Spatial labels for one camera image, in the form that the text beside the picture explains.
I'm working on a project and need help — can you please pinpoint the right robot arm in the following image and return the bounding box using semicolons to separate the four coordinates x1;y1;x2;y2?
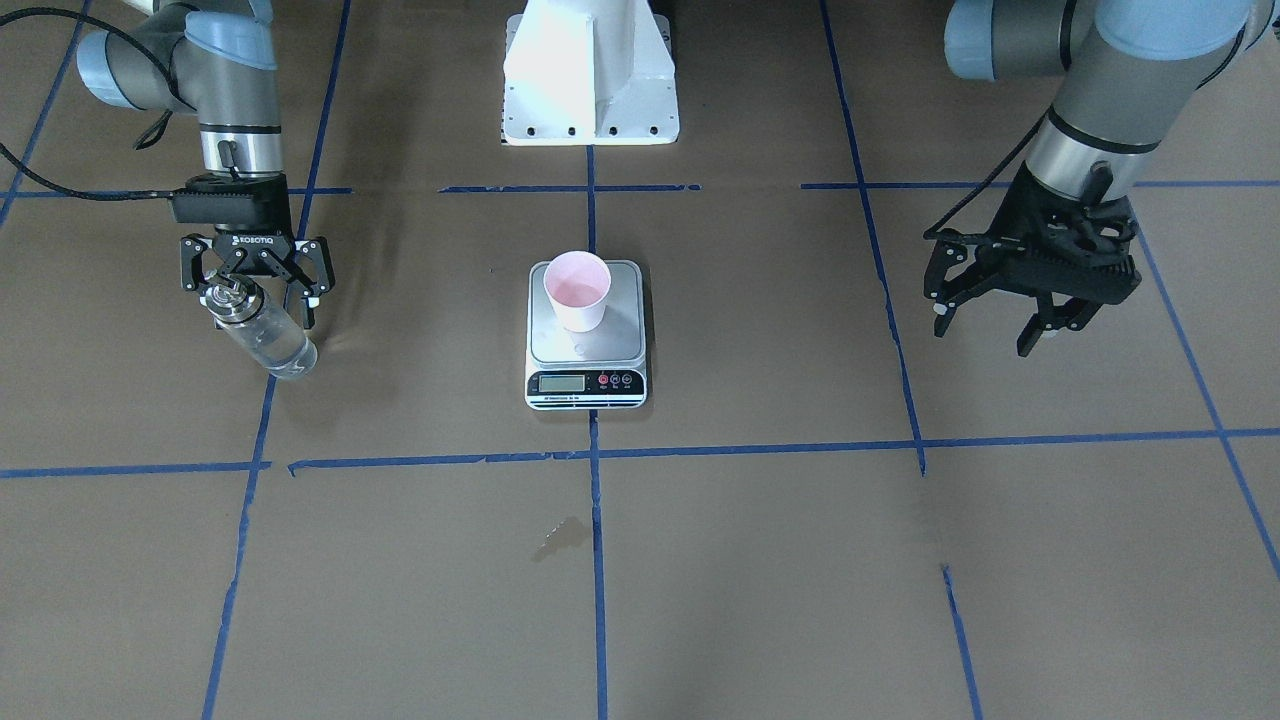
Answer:
76;1;335;329

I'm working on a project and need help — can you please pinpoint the white digital kitchen scale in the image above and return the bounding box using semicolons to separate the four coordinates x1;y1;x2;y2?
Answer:
524;260;649;411

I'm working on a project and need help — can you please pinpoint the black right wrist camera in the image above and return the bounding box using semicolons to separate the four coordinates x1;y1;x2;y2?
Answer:
170;174;293;234

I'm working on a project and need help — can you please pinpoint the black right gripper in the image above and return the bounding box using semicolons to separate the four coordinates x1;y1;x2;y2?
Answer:
180;227;337;331

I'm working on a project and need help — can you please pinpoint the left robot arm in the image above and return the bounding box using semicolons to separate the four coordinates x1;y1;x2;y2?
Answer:
923;1;1277;356

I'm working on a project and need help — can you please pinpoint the pink paper cup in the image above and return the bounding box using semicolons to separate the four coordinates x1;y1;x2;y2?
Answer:
543;251;612;333

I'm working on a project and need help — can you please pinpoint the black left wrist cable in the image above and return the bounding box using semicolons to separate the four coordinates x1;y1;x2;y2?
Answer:
925;115;1046;241

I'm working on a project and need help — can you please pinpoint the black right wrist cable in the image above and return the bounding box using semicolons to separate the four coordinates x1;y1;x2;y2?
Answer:
0;8;191;202

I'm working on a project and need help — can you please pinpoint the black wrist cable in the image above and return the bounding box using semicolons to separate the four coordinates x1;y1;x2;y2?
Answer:
0;8;191;202
925;115;1046;241

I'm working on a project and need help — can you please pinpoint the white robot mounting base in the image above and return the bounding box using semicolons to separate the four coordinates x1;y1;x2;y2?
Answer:
500;1;681;147

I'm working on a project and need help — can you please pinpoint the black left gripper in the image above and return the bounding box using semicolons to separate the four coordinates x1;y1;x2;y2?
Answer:
923;165;1142;357

